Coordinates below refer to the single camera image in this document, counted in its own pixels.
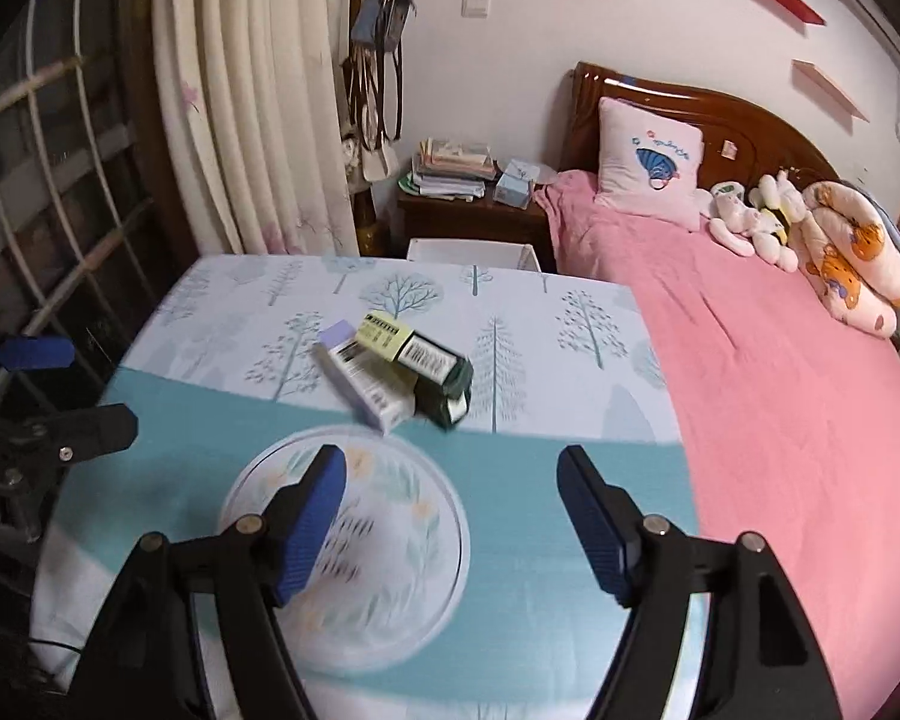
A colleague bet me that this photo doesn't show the purple white box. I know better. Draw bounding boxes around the purple white box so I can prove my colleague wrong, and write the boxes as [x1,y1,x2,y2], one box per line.
[316,319,417,434]

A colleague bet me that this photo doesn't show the cream hanging bag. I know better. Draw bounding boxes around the cream hanging bag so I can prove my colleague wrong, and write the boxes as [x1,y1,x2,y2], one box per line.
[343,136,400,182]

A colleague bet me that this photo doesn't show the stack of books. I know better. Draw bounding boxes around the stack of books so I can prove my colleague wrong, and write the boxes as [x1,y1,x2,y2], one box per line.
[409,136,500,202]

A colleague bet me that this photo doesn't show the rolled bear print quilt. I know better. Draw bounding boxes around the rolled bear print quilt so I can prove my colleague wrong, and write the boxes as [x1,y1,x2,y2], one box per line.
[791,180,900,337]

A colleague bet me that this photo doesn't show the metal window grille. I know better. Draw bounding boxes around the metal window grille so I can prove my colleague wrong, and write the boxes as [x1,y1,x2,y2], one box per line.
[0,52,196,346]

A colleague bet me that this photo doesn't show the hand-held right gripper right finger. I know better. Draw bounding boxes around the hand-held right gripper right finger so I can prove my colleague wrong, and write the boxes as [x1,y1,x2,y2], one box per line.
[556,445,845,720]

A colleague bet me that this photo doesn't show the white plush toy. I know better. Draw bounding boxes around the white plush toy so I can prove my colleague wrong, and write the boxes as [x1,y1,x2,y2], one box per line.
[709,180,767,260]

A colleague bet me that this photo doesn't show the brown wooden headboard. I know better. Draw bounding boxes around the brown wooden headboard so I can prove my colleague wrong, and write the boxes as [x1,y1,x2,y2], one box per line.
[557,61,900,241]

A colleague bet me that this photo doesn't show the cream curtain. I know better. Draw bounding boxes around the cream curtain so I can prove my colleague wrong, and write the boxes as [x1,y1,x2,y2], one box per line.
[150,0,361,260]

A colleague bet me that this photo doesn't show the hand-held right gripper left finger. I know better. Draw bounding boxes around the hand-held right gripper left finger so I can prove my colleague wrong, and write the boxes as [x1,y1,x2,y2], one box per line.
[67,444,347,720]

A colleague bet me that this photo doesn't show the wooden nightstand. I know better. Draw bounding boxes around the wooden nightstand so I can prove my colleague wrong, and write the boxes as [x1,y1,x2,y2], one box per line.
[397,187,552,271]

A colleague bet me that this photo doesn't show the dark green yellow box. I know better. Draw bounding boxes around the dark green yellow box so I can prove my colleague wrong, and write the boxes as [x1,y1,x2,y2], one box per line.
[355,309,475,432]

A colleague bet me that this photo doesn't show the light blue tissue box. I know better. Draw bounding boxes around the light blue tissue box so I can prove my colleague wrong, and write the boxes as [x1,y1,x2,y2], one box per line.
[493,159,537,209]

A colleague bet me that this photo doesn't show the white storage box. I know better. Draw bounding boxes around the white storage box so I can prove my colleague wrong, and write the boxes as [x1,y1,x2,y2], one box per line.
[407,238,545,273]

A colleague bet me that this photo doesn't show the small pink wall shelf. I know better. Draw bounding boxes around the small pink wall shelf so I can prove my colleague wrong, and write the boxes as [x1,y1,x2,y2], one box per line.
[791,58,869,122]

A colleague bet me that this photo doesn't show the pink blanket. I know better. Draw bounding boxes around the pink blanket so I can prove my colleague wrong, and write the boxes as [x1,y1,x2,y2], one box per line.
[534,169,900,720]

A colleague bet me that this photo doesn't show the yellow bee plush toy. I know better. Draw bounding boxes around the yellow bee plush toy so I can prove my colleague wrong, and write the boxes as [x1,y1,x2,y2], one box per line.
[750,171,805,272]

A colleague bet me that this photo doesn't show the table with tree-print cloth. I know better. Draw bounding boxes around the table with tree-print cloth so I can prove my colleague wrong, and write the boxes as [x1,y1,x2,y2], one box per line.
[28,253,702,720]

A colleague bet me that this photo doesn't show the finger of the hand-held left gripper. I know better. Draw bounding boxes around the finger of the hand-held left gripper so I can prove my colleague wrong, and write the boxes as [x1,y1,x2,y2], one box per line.
[0,403,139,488]
[0,326,76,410]

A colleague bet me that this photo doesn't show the pink embroidered pillow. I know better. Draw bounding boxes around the pink embroidered pillow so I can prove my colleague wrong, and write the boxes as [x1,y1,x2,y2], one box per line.
[594,96,704,232]

